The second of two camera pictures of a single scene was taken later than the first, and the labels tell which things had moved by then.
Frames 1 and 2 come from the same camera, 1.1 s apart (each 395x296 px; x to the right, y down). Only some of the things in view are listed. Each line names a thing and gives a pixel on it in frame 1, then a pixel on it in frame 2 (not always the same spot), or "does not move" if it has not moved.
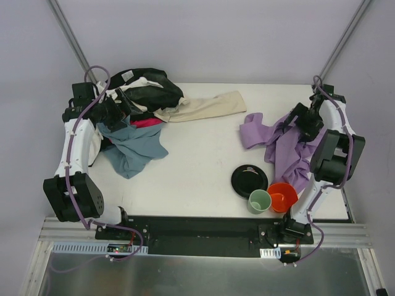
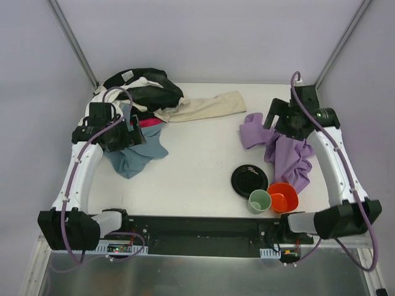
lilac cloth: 285,150 does not move
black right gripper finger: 291,118 -> 278,107
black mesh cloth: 154,98 does not move
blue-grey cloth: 133,147 does not move
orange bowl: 283,195 does not move
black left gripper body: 118,105 -> 134,131
